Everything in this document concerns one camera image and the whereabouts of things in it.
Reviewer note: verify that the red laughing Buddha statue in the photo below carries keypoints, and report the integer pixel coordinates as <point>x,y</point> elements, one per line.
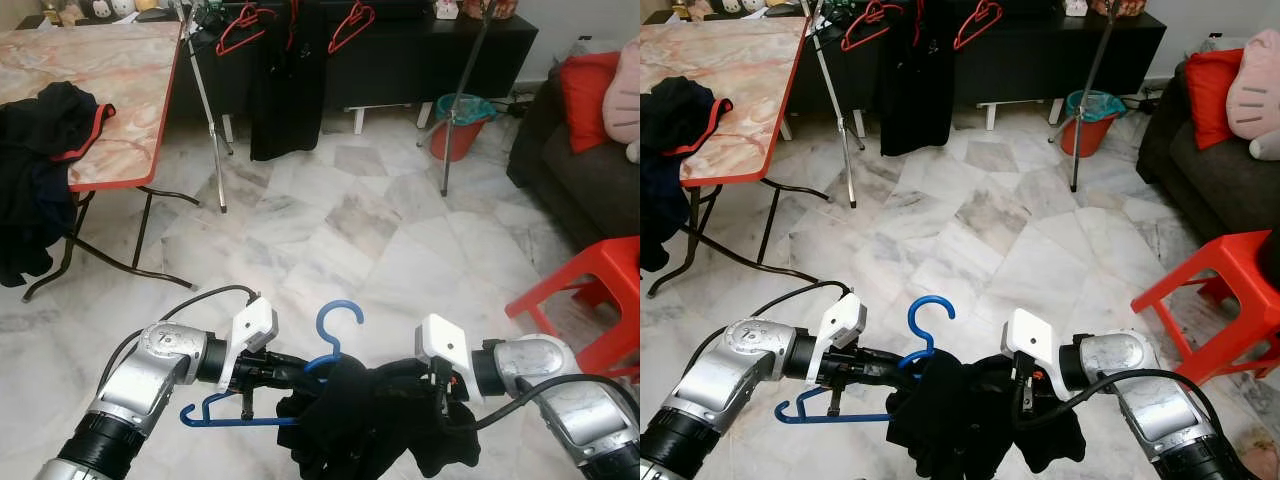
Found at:
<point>1115,6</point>
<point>490,8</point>

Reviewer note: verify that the red cushion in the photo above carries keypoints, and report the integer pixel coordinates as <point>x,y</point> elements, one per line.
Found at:
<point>590,100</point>
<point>1212,95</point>

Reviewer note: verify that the pink cat face cushion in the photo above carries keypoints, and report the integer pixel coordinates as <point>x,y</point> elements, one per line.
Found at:
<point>1255,90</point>
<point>625,95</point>

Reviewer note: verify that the red hanger with green hook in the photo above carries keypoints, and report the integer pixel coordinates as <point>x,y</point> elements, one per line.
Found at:
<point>292,25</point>
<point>918,20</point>

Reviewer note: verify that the grey cloth-covered box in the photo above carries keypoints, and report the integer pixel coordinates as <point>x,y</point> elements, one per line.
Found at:
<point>1220,42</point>
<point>595,46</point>

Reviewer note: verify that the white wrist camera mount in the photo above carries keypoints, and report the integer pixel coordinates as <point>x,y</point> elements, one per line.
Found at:
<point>840,320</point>
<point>1030,340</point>
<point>250,325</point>
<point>440,345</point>

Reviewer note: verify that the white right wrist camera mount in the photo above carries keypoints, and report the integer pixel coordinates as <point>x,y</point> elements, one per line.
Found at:
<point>440,345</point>
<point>1030,340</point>

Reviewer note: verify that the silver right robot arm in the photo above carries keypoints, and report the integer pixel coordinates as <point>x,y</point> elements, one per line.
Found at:
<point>1150,400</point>
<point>560,400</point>

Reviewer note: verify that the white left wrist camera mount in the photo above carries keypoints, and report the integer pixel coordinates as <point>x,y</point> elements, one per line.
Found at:
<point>250,325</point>
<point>840,320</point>

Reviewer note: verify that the black t-shirt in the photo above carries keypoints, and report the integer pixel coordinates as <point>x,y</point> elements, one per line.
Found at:
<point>285,100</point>
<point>915,95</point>

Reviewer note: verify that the dark grey sofa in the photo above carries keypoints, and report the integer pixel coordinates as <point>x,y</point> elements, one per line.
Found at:
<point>580,190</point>
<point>1200,170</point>

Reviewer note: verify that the blue plastic hanger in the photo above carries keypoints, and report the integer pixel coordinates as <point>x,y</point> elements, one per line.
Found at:
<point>250,421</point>
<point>840,417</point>

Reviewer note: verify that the black TV console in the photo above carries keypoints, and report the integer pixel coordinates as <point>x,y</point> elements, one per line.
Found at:
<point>1040,60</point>
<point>420,60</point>

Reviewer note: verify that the red bin with teal bag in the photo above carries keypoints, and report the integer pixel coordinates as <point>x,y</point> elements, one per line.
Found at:
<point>1100,135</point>
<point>470,140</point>

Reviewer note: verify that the white tissue box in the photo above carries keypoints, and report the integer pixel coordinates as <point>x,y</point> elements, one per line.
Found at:
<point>1075,7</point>
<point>448,10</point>

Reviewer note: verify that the marble-pattern folding table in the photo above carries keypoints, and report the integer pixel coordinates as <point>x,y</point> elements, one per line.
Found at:
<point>740,70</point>
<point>110,80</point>

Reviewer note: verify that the black garment with red trim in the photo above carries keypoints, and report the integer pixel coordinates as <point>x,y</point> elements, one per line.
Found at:
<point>30,150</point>
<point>670,120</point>

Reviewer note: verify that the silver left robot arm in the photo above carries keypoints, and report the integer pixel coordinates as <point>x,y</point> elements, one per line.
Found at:
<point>140,380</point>
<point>730,375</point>

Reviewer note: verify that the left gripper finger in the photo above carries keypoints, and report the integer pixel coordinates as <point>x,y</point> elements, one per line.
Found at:
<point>314,375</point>
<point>314,363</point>
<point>910,370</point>
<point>910,358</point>

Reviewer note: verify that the red plastic stool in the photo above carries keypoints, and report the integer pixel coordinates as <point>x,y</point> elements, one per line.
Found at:
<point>1220,265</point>
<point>590,270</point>

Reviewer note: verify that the silver clothes rack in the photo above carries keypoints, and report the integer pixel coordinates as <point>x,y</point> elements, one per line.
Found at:
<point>204,120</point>
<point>833,120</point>

